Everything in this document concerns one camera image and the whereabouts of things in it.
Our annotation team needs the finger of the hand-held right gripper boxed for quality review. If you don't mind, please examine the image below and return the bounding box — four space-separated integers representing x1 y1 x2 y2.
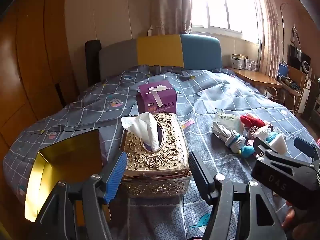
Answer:
253 137 279 157
294 137 320 165

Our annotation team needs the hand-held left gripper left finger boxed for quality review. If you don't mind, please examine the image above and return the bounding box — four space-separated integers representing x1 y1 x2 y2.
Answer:
30 151 128 240

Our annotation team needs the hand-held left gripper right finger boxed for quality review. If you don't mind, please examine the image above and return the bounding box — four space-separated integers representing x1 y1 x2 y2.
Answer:
188 151 288 240

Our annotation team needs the white wet wipes pack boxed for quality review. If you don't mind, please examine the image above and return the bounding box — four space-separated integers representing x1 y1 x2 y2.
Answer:
212 110 244 133

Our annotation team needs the person's right hand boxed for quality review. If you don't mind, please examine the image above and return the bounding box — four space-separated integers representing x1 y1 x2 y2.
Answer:
284 206 301 233

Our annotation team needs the brown satin scrunchie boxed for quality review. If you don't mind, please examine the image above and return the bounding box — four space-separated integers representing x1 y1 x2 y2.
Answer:
246 126 260 139

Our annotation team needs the blue and pink plush toy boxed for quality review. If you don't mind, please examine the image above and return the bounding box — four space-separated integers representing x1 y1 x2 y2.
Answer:
239 131 280 158

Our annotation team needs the red sock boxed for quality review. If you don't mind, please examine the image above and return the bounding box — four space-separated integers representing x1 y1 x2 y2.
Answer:
240 114 265 128

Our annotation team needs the white sock roll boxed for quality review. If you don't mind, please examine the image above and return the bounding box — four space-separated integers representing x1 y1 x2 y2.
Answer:
212 126 247 153

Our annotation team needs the gold ornate tissue box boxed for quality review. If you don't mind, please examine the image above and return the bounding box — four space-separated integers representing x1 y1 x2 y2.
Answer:
119 112 193 199

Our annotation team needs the gold metal tin box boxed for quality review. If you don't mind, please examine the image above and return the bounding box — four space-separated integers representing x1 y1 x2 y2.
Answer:
24 129 108 223

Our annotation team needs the white tissue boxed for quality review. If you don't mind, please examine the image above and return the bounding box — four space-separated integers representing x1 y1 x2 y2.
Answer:
121 112 162 153

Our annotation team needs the dark patterned bundle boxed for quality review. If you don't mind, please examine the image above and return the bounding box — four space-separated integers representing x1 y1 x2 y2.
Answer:
280 75 300 90

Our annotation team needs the wooden desk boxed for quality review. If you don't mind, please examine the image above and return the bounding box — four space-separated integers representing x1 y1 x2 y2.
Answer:
229 66 283 88

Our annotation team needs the grey checked blanket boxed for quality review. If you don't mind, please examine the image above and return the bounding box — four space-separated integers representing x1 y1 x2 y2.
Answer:
2 65 320 240

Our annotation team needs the blue folding chair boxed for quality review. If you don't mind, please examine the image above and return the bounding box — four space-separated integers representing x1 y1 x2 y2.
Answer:
278 60 302 97

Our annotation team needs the white desk fan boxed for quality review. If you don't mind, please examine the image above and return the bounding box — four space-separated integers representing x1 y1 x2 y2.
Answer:
301 60 312 77

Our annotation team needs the purple cardboard box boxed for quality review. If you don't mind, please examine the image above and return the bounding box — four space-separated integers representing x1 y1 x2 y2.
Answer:
136 80 178 115

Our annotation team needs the beige floral curtain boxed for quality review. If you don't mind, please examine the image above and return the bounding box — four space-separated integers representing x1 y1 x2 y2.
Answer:
250 0 284 80
150 0 193 37

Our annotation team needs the grey yellow blue headboard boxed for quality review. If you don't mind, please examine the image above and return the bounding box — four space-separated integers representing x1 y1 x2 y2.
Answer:
99 34 223 80

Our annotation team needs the brown wooden wardrobe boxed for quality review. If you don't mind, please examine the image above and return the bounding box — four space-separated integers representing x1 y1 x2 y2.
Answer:
0 0 78 240

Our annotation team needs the window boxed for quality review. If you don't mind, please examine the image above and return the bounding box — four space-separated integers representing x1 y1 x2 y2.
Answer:
190 0 260 43

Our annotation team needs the white round wire frame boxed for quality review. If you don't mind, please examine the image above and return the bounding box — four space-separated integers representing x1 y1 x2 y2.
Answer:
265 86 278 99

